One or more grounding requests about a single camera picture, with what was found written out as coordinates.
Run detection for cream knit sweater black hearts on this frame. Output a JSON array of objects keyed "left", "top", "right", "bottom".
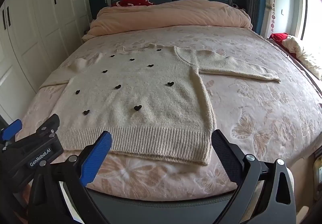
[{"left": 39, "top": 43, "right": 282, "bottom": 166}]

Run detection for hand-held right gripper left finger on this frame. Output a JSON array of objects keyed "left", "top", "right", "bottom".
[{"left": 28, "top": 131, "right": 112, "bottom": 224}]

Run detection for red folded cloth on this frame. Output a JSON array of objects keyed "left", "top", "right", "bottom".
[{"left": 268, "top": 33, "right": 290, "bottom": 44}]

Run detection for white wardrobe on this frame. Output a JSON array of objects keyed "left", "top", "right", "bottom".
[{"left": 0, "top": 0, "right": 92, "bottom": 119}]

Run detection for white crumpled cloth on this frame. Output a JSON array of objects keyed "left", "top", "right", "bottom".
[{"left": 282, "top": 35, "right": 322, "bottom": 81}]

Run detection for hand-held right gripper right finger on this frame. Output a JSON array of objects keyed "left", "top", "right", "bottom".
[{"left": 211, "top": 130, "right": 297, "bottom": 224}]

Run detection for pink butterfly pattern blanket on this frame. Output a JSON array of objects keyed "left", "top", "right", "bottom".
[{"left": 21, "top": 25, "right": 322, "bottom": 202}]

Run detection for teal curtain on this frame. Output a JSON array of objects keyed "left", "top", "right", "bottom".
[{"left": 245, "top": 0, "right": 267, "bottom": 38}]

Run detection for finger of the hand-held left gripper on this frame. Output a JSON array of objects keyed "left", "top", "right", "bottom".
[
  {"left": 0, "top": 119, "right": 23, "bottom": 142},
  {"left": 15, "top": 114, "right": 61, "bottom": 145}
]

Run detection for peach duvet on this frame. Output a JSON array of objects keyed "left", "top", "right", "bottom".
[{"left": 82, "top": 0, "right": 253, "bottom": 42}]

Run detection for window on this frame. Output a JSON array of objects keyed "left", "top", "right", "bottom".
[{"left": 299, "top": 0, "right": 322, "bottom": 47}]

